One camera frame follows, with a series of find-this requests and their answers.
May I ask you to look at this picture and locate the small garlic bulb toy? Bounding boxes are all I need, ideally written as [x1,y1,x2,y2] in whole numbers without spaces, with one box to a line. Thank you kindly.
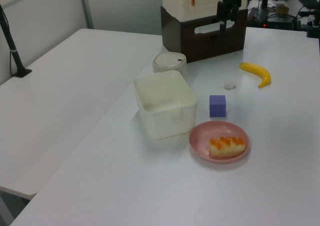
[223,79,237,90]

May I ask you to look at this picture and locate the small brown cardboard box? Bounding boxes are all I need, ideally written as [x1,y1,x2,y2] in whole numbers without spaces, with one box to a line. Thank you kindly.
[274,5,290,15]

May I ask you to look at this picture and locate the cream toy box with handles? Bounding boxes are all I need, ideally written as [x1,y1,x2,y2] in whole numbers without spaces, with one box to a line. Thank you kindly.
[161,0,249,21]

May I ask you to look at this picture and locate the dark brown drawer box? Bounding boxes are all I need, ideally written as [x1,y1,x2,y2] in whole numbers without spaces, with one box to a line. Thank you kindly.
[160,6,248,64]

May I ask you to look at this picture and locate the small round lidded trash can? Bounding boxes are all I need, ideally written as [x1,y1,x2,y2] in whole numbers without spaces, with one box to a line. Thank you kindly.
[152,52,188,81]

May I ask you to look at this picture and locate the purple cube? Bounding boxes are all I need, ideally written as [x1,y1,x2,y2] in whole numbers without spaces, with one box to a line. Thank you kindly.
[208,95,227,118]

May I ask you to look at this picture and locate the pink plastic plate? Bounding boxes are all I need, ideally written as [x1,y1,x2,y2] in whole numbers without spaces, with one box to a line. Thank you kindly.
[188,121,250,163]

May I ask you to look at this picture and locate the toy bread with orange glaze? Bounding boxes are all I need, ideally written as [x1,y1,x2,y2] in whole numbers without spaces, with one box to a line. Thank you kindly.
[208,136,246,158]

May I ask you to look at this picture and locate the black camera stand pole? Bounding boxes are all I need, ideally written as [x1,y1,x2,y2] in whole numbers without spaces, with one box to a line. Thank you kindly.
[0,3,33,78]

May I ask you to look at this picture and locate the yellow toy banana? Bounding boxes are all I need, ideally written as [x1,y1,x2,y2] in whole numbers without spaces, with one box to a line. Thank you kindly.
[239,62,272,88]

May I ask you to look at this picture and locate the cream open plastic bin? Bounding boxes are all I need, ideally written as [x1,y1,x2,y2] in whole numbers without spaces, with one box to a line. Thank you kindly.
[133,70,198,139]

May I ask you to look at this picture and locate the black electronics unit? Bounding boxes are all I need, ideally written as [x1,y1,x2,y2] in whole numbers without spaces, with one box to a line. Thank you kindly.
[247,7,297,30]

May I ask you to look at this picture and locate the black clamp bracket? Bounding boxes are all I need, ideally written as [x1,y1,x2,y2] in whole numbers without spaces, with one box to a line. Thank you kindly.
[301,15,320,39]

